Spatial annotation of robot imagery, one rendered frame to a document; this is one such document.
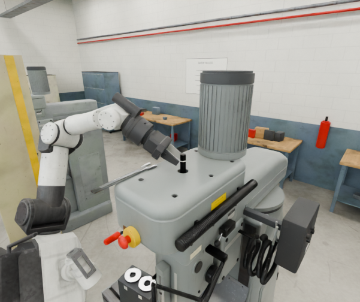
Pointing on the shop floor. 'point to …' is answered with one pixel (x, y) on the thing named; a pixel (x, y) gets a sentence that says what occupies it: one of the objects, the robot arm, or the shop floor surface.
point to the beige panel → (8, 135)
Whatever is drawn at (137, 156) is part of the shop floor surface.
